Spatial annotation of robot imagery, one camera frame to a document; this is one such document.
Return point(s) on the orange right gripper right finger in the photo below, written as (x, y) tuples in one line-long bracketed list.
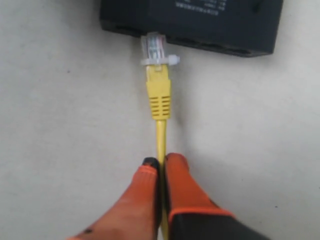
[(192, 215)]

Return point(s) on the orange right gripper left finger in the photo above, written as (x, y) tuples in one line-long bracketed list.
[(136, 215)]

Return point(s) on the black network switch box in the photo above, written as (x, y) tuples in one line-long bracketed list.
[(244, 28)]

